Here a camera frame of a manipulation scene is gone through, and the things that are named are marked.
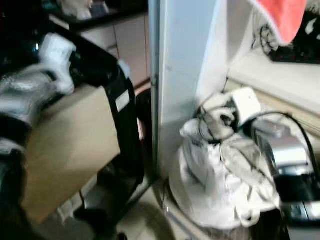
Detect white garment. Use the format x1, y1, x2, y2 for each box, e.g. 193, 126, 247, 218
179, 92, 282, 228

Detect white door panel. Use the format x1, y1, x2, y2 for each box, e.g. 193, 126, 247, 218
149, 0, 247, 180

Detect white label sticker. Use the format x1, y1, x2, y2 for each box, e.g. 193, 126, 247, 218
115, 90, 131, 113

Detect orange red towel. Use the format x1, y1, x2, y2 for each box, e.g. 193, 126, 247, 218
251, 0, 309, 47

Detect brown cardboard panel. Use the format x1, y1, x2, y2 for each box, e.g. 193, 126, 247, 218
22, 84, 122, 225

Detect beige cabinet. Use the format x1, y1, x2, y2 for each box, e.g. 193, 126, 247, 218
79, 12, 154, 90

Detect white object on counter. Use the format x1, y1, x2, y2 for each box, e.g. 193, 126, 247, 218
56, 0, 97, 22

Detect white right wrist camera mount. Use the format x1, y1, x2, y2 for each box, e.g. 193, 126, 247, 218
230, 86, 264, 129

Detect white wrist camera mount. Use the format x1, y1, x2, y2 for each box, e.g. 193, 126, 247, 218
39, 32, 79, 97
230, 86, 264, 129

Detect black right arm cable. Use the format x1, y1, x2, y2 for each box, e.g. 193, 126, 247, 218
249, 111, 320, 173

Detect tangled black cords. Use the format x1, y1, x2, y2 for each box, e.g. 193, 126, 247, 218
251, 21, 283, 55

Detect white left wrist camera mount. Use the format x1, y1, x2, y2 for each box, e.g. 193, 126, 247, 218
39, 32, 79, 97

